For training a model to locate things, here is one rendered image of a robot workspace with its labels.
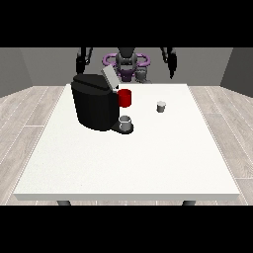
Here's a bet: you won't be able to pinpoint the grey robot trunk purple rings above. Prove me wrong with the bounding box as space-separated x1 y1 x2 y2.
102 47 153 85

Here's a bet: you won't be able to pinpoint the red pod holder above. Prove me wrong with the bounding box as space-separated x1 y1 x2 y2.
117 88 132 109

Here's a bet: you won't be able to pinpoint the small grey cup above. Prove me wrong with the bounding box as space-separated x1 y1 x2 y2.
119 115 133 131

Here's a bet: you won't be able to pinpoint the small grey coffee pod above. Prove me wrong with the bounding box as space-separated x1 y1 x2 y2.
156 101 167 114

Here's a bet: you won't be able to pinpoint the pale grey machine lid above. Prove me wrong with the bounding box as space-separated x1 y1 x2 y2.
100 64 120 91

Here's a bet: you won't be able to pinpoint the black coffee machine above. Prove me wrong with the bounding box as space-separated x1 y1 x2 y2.
70 72 134 135

